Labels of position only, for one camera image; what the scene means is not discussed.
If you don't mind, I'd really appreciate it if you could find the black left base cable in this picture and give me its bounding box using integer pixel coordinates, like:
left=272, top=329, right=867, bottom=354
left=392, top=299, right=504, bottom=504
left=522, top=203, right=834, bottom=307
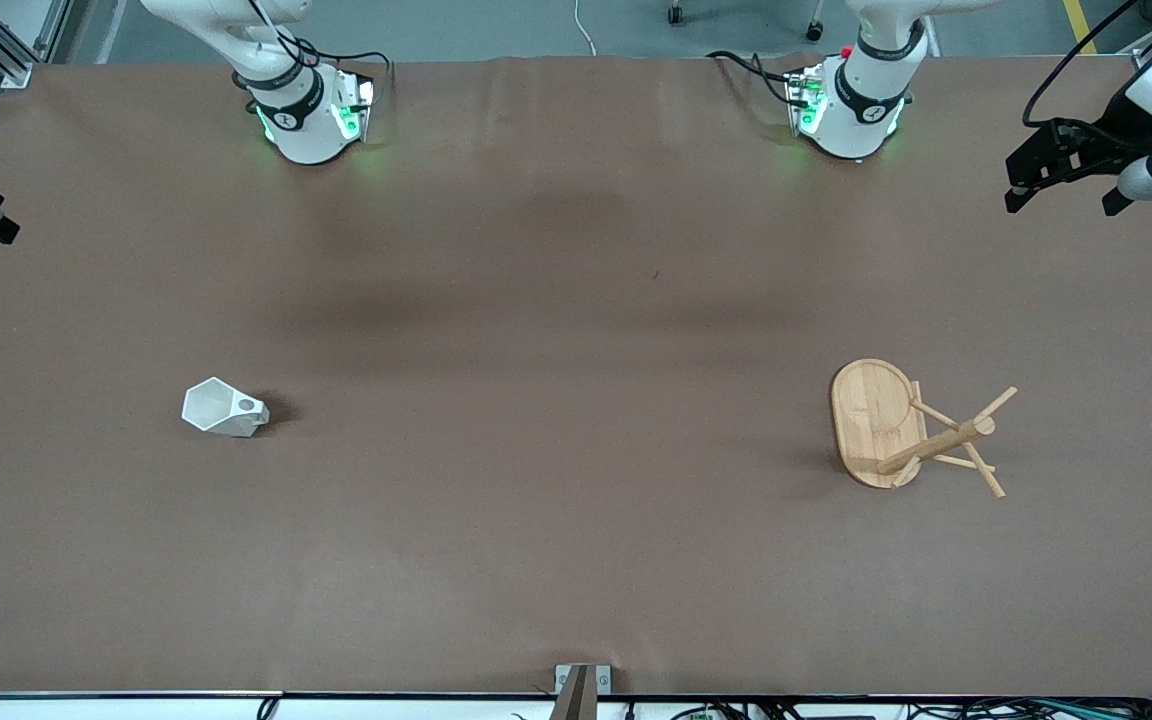
left=706, top=50, right=807, bottom=106

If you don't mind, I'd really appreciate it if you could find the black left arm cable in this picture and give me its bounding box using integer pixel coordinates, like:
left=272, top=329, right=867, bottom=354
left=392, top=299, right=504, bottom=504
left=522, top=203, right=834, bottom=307
left=1023, top=0, right=1142, bottom=126

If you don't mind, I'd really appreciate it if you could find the metal table edge bracket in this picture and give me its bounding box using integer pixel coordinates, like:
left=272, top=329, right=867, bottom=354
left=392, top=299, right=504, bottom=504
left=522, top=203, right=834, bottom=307
left=554, top=663, right=612, bottom=720

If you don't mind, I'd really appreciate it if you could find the wooden cup rack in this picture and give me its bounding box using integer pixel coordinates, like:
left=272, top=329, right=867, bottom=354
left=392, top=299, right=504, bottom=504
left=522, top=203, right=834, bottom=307
left=829, top=358, right=1019, bottom=499

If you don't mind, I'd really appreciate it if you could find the black right base cable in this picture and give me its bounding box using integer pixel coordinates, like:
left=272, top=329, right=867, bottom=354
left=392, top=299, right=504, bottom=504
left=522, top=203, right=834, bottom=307
left=281, top=35, right=394, bottom=101

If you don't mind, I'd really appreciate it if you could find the black base cable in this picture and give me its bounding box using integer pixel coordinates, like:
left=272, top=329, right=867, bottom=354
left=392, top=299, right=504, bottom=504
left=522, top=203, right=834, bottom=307
left=281, top=35, right=394, bottom=101
left=706, top=50, right=807, bottom=106

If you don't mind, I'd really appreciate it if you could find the white angular cup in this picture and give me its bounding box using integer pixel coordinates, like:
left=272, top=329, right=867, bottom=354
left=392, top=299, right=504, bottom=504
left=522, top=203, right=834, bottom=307
left=182, top=377, right=270, bottom=438

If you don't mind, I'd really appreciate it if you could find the brown paper table cover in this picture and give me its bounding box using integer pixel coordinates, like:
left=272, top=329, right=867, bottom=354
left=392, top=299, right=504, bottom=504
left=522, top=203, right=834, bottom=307
left=0, top=55, right=1152, bottom=698

